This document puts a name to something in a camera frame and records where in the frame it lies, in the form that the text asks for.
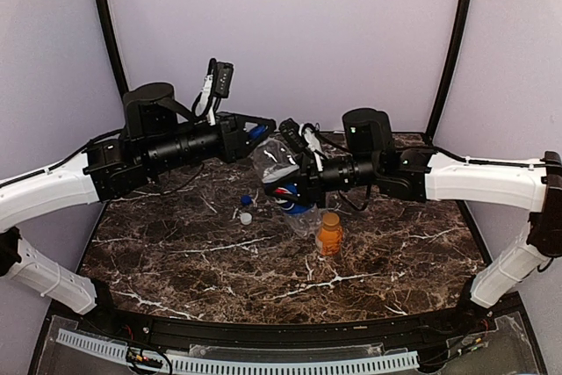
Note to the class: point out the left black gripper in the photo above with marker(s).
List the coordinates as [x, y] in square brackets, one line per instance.
[233, 135]

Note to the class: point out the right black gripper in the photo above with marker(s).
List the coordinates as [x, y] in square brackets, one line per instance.
[309, 181]

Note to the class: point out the white bottle cap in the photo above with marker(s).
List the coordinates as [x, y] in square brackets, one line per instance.
[245, 218]

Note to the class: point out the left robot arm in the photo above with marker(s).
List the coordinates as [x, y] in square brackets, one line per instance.
[160, 135]

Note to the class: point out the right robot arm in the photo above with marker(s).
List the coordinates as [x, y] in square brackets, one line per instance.
[431, 173]

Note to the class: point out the orange juice bottle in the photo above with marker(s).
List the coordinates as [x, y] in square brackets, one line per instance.
[330, 236]

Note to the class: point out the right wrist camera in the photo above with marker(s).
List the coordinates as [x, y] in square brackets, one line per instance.
[303, 140]

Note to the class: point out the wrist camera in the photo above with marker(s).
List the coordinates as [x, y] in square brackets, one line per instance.
[303, 140]
[216, 87]

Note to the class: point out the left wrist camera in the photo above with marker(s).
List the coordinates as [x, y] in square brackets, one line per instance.
[216, 87]

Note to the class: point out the black front rail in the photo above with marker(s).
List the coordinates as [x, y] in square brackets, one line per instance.
[426, 330]

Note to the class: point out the white slotted cable duct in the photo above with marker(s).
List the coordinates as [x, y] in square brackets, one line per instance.
[119, 353]

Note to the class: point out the left black frame post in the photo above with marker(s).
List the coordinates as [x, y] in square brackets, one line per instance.
[111, 45]

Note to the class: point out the black frame post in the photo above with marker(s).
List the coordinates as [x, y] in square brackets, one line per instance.
[111, 45]
[449, 67]

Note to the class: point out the right black frame post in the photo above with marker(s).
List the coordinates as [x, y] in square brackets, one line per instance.
[449, 67]

